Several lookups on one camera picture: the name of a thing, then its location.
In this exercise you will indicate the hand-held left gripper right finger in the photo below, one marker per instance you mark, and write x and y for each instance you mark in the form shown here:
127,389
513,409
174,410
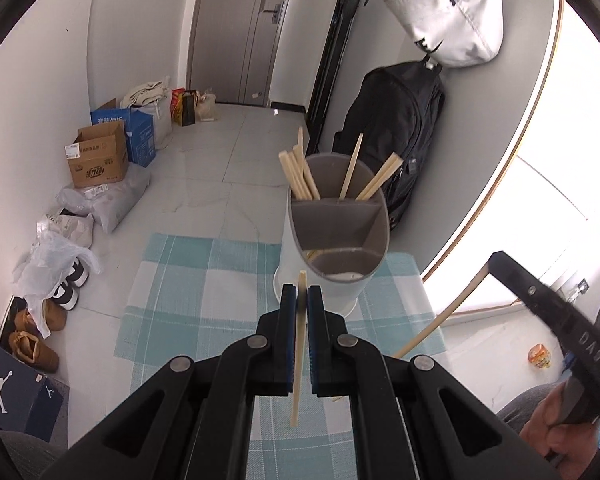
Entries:
316,320

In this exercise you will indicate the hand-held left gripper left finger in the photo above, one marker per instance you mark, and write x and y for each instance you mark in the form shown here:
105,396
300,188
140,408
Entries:
289,320

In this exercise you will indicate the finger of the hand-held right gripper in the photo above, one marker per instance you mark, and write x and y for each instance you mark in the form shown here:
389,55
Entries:
545,305

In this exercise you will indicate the white grey utensil holder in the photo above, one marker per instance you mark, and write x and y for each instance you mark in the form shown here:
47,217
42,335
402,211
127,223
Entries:
292,250

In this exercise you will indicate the pale wooden chopstick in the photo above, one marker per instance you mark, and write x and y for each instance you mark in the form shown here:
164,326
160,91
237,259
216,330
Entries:
445,317
300,175
377,176
352,162
301,140
310,180
291,172
294,412
386,176

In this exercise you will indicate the person's right hand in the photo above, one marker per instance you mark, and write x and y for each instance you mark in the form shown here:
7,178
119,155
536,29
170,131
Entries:
545,427

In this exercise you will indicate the person's right leg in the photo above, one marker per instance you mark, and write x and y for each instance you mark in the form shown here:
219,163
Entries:
520,407

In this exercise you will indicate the person's leg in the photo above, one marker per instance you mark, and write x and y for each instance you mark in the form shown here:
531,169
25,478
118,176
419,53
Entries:
25,455
520,407

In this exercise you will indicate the teal checked tablecloth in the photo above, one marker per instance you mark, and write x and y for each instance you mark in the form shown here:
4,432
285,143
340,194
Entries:
190,285

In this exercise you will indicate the bright wooden framed window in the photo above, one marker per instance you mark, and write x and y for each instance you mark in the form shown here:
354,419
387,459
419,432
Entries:
555,185

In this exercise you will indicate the grey white parcel bag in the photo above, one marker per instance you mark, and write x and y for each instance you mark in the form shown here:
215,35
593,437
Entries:
115,200

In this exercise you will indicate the black white sneaker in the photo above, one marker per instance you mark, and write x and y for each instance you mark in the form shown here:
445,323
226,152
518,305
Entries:
77,272
62,297

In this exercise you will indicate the black backpack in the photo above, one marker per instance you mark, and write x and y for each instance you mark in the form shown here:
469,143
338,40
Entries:
395,110

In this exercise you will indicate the pale plastic bag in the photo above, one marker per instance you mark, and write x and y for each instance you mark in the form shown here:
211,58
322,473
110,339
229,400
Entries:
207,107

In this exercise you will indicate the dark paper bag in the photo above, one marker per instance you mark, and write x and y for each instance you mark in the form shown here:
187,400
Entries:
187,112

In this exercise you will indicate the blue carton box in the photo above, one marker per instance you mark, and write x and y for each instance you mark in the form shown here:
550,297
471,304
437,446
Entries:
142,140

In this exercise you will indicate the brown shoe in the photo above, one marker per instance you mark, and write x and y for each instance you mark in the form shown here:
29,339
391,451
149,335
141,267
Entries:
32,352
50,317

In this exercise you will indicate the red paper bag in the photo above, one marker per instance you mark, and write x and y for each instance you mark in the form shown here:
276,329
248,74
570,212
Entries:
176,102

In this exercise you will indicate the clear crumpled plastic bag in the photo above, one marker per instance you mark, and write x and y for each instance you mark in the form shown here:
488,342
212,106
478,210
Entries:
45,270

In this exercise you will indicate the brown cardboard box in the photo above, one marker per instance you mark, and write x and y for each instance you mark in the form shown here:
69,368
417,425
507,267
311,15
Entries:
97,160

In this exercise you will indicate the cream cloth tote bag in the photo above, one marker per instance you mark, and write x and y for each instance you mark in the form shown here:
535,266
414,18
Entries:
147,92

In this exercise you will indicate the blue printed shoebox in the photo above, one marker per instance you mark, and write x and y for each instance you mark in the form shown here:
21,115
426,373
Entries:
15,385

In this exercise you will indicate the black coat rack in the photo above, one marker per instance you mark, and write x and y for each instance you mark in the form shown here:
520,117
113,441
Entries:
337,35

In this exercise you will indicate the grey door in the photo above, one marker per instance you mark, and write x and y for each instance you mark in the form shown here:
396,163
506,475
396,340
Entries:
230,35

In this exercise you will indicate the person's left leg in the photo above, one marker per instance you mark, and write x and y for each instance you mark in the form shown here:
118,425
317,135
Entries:
25,455

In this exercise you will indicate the white fabric bag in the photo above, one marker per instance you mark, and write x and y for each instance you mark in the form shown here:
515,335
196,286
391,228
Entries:
450,15

